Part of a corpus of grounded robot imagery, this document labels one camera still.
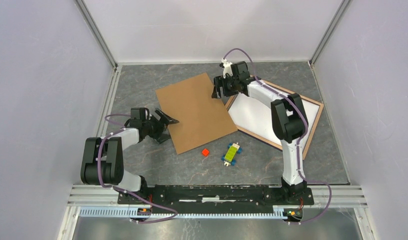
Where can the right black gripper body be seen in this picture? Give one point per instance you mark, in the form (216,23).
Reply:
(230,87)

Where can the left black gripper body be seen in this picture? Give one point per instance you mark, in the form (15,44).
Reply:
(154,128)

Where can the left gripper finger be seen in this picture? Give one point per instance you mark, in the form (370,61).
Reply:
(164,119)
(163,137)

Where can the brown cardboard backing board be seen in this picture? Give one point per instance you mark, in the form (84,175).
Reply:
(202,119)

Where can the beach landscape photo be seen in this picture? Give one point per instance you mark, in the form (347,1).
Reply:
(267,116)

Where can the wooden picture frame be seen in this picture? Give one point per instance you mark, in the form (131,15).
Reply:
(315,122)

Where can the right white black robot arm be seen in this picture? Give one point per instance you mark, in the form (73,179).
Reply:
(288,118)

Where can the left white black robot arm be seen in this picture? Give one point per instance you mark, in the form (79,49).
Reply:
(103,157)

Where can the small orange cube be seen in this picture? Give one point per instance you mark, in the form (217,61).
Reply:
(205,152)

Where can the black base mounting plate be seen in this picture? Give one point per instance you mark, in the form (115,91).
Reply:
(224,199)

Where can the green blue toy brick car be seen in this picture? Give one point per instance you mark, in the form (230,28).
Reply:
(233,149)

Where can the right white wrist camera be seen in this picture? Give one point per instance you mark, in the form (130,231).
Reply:
(227,68)

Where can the right corner aluminium post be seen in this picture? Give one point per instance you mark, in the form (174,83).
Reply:
(344,5)

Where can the corner aluminium post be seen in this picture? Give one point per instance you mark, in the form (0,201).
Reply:
(344,5)
(93,27)

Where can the left corner aluminium post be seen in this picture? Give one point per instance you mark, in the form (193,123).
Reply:
(93,27)

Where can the aluminium rail front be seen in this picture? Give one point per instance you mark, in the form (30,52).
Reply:
(342,196)

